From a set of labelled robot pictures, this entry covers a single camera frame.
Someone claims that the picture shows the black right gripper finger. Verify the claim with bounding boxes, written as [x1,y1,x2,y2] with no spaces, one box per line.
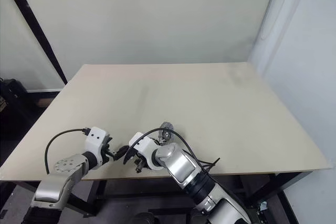
[122,145,138,165]

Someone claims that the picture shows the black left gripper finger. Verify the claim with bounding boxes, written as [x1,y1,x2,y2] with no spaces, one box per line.
[109,145,130,161]

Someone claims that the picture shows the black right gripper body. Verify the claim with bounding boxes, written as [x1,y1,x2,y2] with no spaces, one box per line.
[133,153,149,174]

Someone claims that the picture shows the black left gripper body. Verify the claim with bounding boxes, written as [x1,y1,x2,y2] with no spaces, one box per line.
[101,135,114,166]

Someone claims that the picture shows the small grey metal part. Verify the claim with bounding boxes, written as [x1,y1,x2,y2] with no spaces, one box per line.
[158,121,174,145]

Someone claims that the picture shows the dark rounded shape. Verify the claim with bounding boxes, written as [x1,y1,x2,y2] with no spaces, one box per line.
[132,211,158,224]

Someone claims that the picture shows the black bag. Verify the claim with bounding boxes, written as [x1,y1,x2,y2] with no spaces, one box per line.
[0,77,28,120]

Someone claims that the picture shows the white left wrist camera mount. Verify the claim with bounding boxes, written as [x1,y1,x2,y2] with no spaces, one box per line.
[84,127,110,170]

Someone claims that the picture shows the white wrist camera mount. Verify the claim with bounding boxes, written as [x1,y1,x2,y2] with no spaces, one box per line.
[84,127,110,170]
[129,131,169,171]

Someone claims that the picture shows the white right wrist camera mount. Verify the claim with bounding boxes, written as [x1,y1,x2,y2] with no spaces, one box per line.
[129,131,169,171]

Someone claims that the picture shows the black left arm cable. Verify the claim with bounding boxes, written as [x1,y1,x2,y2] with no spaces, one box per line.
[44,128,91,175]

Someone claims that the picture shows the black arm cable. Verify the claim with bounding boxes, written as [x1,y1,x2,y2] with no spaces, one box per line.
[128,127,221,176]
[44,128,91,175]

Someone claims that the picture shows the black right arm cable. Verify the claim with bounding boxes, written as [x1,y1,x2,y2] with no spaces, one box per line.
[128,127,221,176]

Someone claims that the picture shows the black table frame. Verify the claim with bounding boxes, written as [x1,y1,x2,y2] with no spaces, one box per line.
[0,173,317,224]

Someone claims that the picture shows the black diagonal frame beam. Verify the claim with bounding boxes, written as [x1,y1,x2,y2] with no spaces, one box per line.
[0,0,69,86]

